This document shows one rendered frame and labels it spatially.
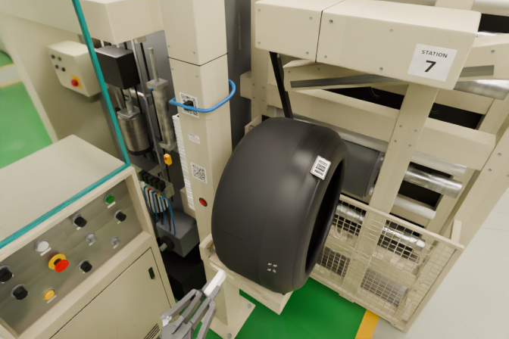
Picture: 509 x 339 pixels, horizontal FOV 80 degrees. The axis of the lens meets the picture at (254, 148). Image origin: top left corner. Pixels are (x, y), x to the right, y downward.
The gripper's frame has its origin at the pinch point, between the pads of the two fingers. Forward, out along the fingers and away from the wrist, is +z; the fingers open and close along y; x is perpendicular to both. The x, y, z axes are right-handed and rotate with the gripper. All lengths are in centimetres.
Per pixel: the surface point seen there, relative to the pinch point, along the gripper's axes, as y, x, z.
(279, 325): 2, 130, 30
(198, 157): 33.0, -1.9, 32.0
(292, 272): -14.4, 5.5, 15.1
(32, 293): 56, 17, -30
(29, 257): 56, 4, -23
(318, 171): -11.7, -15.9, 34.5
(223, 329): 29, 125, 10
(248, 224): -0.1, -6.2, 15.9
